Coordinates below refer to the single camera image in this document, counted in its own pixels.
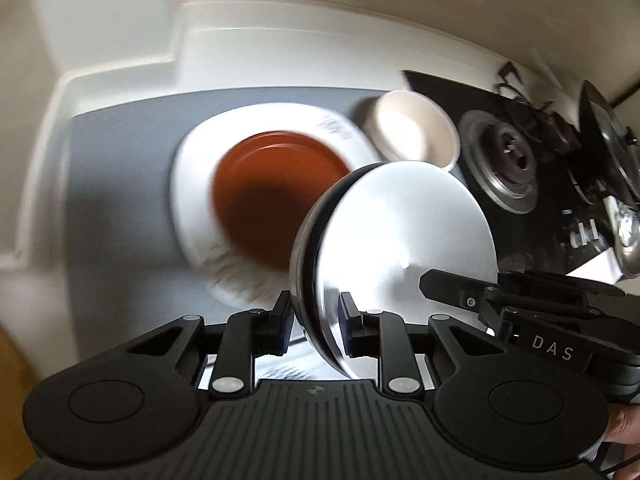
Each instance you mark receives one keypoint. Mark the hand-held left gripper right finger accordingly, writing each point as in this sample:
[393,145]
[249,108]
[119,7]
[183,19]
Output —
[350,335]

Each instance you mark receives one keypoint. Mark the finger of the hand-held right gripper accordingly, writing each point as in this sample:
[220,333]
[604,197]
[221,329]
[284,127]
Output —
[450,286]

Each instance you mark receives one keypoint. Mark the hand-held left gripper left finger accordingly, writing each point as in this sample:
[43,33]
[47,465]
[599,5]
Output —
[286,330]

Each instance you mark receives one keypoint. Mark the blue rimmed white bowl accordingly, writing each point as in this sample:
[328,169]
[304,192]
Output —
[400,240]

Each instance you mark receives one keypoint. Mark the brown round plate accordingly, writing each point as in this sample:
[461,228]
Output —
[270,195]

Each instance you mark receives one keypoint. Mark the large white floral square plate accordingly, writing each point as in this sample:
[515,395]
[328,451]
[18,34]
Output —
[192,185]

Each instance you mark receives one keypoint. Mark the person's right hand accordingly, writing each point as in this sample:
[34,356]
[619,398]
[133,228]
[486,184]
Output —
[625,425]

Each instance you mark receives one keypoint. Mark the white printed dish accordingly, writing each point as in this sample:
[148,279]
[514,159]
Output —
[280,372]

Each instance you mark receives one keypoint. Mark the black glass gas stove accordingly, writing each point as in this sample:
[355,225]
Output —
[525,240]

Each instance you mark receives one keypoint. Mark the stove knob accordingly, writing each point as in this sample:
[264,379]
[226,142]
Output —
[595,232]
[577,235]

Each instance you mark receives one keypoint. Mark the stainless steel pot lid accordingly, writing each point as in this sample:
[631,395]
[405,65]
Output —
[627,240]

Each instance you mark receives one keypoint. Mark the steel gas burner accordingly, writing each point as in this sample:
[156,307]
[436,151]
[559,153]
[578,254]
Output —
[505,155]

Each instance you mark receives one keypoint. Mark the beige round bowl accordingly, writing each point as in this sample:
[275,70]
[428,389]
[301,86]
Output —
[415,125]

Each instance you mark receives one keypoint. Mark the grey counter mat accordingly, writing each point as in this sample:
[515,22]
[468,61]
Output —
[120,185]

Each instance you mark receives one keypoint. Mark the black wok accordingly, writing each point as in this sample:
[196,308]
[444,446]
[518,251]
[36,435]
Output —
[586,105]

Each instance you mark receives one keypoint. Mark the wooden cutting board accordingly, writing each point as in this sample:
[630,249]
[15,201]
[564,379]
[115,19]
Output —
[12,385]

